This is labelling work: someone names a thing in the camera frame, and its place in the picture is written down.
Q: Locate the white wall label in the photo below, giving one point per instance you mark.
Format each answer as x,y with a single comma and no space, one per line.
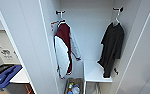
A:
6,53

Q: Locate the small black side hook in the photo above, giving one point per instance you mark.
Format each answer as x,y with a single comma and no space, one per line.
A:
116,71

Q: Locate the white wardrobe shelf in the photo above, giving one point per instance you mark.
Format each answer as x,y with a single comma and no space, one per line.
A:
96,71

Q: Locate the white wardrobe door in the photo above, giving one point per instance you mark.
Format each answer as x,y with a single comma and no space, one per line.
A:
144,46
27,36

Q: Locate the orange frame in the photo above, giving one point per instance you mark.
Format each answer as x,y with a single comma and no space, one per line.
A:
28,89

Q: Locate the white wardrobe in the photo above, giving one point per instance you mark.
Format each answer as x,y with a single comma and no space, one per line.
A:
87,33

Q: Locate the blue case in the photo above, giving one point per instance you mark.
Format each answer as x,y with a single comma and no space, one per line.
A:
6,76

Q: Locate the white and blue bottle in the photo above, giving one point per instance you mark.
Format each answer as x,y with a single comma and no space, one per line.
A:
76,90

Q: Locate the white board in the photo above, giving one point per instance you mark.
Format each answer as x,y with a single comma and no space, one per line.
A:
21,76

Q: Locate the orange and white hanger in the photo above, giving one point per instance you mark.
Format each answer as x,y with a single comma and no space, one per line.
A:
54,23

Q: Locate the grey storage box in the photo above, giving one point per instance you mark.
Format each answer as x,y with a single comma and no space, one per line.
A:
67,82

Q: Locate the yellow bottle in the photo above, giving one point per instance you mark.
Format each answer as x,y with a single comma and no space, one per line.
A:
70,87

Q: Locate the maroon and white jacket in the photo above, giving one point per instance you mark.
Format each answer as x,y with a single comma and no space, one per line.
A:
63,50

